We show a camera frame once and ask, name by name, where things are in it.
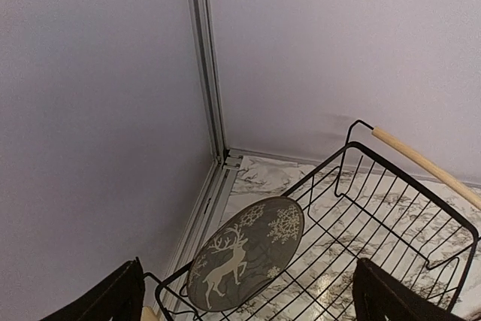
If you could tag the round grey reindeer plate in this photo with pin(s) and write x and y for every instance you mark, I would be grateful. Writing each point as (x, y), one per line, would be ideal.
(246, 254)

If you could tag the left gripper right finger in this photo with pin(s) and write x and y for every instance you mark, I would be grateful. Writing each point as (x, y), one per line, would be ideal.
(379, 296)

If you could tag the left aluminium corner post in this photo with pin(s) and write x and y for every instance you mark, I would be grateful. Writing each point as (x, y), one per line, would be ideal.
(210, 204)

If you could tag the black wire dish rack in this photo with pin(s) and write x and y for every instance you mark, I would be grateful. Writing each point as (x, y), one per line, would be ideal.
(356, 204)

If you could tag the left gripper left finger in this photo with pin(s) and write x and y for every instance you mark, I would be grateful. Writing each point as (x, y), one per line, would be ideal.
(120, 296)

